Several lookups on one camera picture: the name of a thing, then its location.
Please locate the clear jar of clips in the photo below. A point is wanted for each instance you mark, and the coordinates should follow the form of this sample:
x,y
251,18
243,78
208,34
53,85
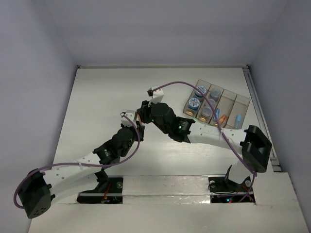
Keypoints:
x,y
206,111
212,103
215,93

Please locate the blue lid round jar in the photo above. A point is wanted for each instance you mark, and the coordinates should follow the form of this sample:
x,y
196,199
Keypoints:
x,y
200,91
193,104

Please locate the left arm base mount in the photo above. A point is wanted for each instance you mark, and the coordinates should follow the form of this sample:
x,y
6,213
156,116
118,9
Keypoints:
x,y
108,191

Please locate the clear four-compartment organizer tray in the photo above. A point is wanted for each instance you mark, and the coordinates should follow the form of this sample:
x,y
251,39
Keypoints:
x,y
230,104

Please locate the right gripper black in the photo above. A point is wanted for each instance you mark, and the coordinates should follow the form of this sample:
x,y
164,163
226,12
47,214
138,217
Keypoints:
x,y
144,111

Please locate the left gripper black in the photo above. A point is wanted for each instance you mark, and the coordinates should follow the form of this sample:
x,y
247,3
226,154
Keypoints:
x,y
140,128

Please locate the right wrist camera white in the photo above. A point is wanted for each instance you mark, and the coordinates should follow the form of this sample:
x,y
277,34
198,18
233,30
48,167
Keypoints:
x,y
156,95

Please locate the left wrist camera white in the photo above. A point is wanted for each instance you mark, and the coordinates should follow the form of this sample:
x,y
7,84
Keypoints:
x,y
128,118

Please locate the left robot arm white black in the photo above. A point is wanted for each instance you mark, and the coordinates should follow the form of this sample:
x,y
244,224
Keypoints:
x,y
43,186

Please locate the small light blue cap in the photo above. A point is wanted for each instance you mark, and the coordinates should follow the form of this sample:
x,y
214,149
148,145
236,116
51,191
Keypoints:
x,y
238,121

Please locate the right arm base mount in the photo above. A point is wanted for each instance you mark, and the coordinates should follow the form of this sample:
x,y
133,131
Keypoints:
x,y
224,190

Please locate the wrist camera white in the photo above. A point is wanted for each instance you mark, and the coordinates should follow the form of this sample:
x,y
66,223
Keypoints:
x,y
156,95
128,118

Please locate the orange marker pen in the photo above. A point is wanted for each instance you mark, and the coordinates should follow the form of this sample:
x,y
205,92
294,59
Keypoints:
x,y
138,120

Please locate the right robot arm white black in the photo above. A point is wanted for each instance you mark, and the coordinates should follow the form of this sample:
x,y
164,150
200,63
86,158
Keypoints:
x,y
250,145

